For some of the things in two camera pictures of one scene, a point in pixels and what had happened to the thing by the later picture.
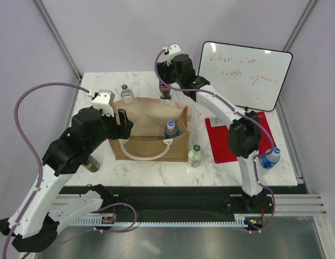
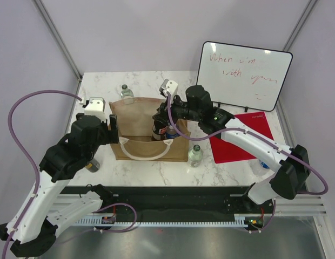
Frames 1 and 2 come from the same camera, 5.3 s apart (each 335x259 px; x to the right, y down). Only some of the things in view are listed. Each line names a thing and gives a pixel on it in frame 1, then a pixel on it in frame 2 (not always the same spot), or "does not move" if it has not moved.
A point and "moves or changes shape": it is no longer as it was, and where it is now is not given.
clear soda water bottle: [195, 156] does not move
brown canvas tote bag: [148, 116] does not move
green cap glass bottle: [126, 92] does not move
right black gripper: [163, 68] to [162, 115]
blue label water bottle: [171, 131] does not move
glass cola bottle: [165, 91] moves or changes shape
